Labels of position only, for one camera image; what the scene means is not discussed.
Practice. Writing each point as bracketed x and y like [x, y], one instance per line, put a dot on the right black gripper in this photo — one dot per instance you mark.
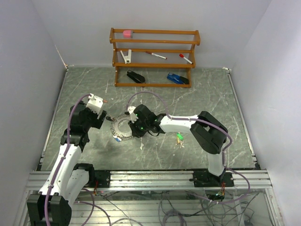
[136, 133]

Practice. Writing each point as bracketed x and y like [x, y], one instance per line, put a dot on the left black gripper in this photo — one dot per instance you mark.
[97, 122]

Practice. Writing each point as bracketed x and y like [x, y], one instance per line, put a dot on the grey keyring disc with rings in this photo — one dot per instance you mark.
[120, 128]

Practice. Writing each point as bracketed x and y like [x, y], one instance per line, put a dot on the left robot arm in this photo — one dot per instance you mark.
[52, 205]

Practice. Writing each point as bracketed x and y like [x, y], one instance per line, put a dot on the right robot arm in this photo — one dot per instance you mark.
[207, 130]

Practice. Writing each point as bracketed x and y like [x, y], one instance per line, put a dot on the green tag key bunch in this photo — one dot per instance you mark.
[179, 141]

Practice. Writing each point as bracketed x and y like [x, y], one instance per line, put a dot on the black stapler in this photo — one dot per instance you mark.
[137, 78]

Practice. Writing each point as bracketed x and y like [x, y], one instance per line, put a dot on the blue stapler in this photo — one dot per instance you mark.
[177, 79]

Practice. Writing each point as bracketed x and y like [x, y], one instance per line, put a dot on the white clip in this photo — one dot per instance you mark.
[127, 58]

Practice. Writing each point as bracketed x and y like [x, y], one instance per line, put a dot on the red white marker left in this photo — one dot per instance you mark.
[156, 55]

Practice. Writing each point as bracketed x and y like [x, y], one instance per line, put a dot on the red white marker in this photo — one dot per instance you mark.
[186, 59]
[156, 55]

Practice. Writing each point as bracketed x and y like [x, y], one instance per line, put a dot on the red white marker right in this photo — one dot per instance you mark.
[186, 59]

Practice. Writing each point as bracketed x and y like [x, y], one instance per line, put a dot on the wooden shelf rack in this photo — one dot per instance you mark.
[168, 43]

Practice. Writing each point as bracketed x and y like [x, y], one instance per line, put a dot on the pink eraser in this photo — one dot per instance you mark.
[127, 34]

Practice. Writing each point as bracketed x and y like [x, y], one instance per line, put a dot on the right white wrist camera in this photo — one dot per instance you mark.
[132, 114]

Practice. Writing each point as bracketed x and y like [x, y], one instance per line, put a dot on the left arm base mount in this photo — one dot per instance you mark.
[102, 179]

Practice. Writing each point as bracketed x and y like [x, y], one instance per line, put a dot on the aluminium rail frame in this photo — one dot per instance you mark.
[180, 180]

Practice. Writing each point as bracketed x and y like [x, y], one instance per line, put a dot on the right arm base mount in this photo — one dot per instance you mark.
[202, 178]

